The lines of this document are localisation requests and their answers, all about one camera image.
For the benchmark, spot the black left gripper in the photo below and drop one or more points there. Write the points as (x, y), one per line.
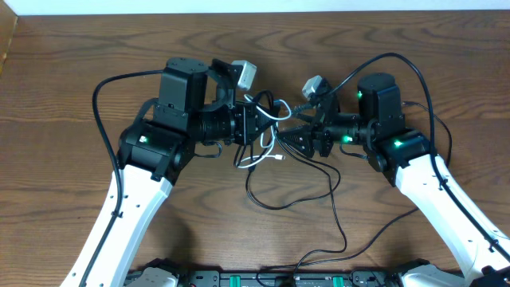
(245, 123)

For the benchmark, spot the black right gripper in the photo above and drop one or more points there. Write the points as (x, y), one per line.
(308, 133)

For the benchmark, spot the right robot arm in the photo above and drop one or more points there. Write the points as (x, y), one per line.
(405, 157)

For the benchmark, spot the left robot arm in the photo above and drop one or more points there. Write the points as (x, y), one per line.
(196, 105)

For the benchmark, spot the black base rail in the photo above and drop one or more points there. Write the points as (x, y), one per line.
(211, 278)

